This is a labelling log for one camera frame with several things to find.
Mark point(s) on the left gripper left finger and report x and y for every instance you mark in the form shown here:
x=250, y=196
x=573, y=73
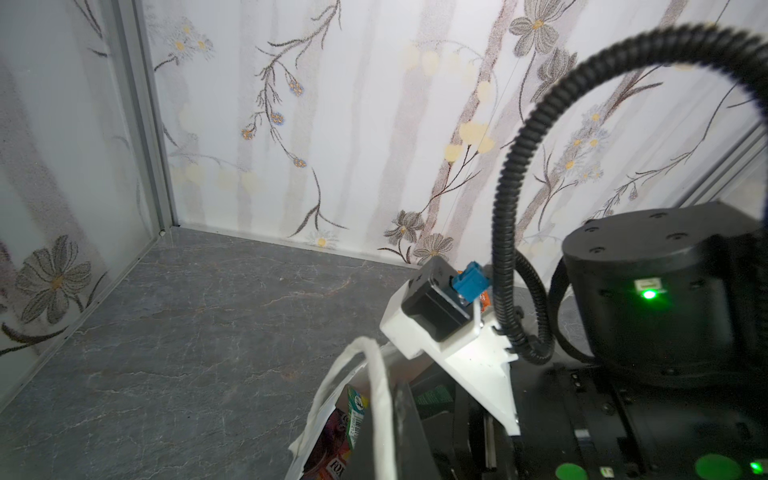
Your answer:
x=361, y=461

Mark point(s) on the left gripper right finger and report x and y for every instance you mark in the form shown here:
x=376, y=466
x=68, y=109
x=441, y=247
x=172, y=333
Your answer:
x=413, y=456

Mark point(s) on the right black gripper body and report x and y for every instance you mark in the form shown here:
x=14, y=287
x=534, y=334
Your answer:
x=468, y=443

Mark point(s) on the white paper bag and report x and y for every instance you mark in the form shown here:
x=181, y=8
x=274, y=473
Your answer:
x=360, y=382

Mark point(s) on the purple candy bag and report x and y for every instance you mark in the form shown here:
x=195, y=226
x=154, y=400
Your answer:
x=331, y=453

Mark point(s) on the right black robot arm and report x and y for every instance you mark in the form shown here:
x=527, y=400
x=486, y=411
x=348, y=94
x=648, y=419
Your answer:
x=646, y=355

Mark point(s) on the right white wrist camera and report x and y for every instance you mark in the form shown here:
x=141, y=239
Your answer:
x=439, y=313

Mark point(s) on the orange chip bag by wall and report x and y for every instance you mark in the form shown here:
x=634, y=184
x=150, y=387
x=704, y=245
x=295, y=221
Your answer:
x=485, y=301

